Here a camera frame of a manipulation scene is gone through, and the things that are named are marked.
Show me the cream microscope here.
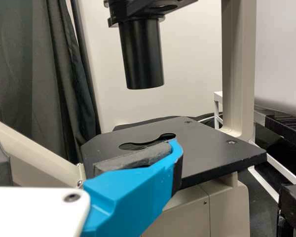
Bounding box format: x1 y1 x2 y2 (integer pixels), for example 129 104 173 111
0 0 267 237

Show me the black platform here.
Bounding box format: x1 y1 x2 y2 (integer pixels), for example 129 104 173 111
264 113 296 144
278 183 296 237

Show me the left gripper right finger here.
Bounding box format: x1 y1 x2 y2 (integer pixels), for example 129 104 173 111
81 138 184 237

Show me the white box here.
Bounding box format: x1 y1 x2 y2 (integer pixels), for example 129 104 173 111
254 0 296 117

